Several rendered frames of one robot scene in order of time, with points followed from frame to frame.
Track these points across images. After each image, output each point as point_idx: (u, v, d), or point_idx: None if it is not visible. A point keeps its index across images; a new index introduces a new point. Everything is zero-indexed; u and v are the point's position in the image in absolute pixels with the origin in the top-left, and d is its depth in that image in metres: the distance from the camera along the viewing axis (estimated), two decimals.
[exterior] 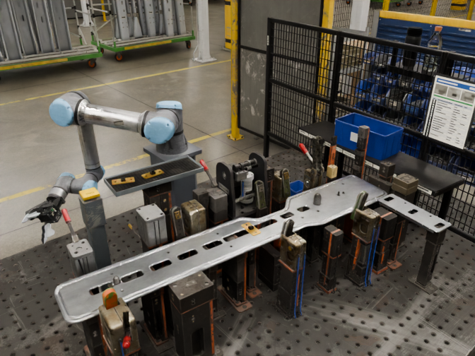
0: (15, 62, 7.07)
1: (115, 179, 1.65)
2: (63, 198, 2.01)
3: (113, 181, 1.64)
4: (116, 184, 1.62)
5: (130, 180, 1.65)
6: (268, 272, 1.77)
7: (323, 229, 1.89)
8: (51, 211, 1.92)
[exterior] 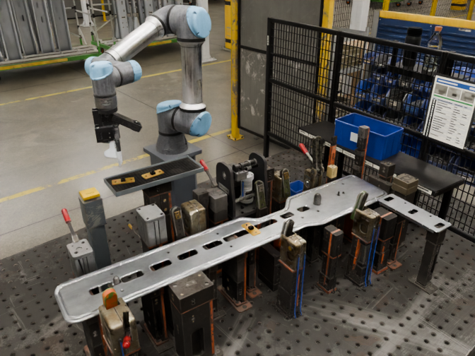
0: (15, 62, 7.07)
1: (115, 179, 1.65)
2: (95, 106, 1.48)
3: (113, 181, 1.64)
4: (116, 184, 1.62)
5: (130, 180, 1.65)
6: (268, 272, 1.77)
7: (323, 229, 1.89)
8: None
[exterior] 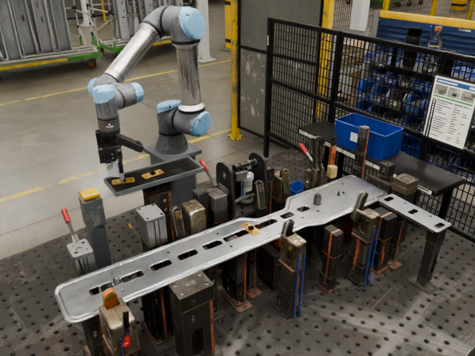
0: (15, 62, 7.07)
1: (115, 179, 1.65)
2: (98, 128, 1.52)
3: (113, 181, 1.64)
4: (116, 184, 1.62)
5: (130, 180, 1.65)
6: (268, 272, 1.77)
7: (323, 229, 1.89)
8: None
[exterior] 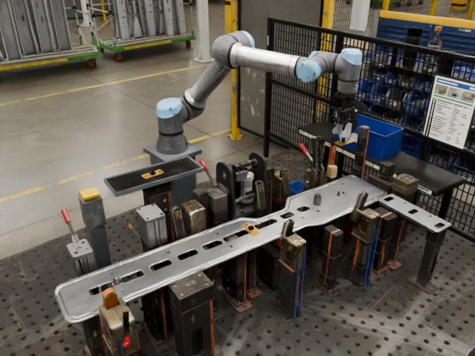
0: (15, 62, 7.07)
1: (336, 141, 1.75)
2: (341, 90, 1.61)
3: (336, 143, 1.74)
4: (343, 144, 1.73)
5: (350, 140, 1.76)
6: (268, 272, 1.77)
7: (323, 229, 1.89)
8: (332, 116, 1.68)
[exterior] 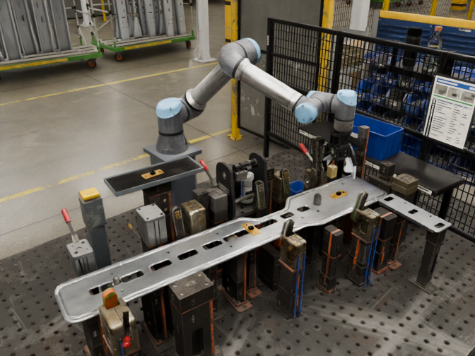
0: (15, 62, 7.07)
1: (331, 194, 1.87)
2: (338, 129, 1.69)
3: (331, 196, 1.86)
4: (337, 198, 1.85)
5: (344, 193, 1.88)
6: (268, 272, 1.77)
7: (323, 229, 1.89)
8: (329, 152, 1.76)
